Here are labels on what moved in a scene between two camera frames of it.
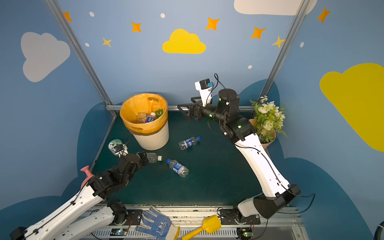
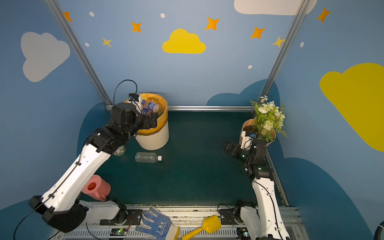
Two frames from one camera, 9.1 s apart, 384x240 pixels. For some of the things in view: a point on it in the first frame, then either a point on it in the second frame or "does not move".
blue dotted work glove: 161,227 does not move
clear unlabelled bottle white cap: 152,157 does not move
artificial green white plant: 268,118 does not move
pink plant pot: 254,122 does not move
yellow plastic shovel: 211,223 does not move
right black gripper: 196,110 → 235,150
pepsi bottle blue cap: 189,142 → 150,106
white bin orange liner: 153,136 does not move
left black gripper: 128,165 → 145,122
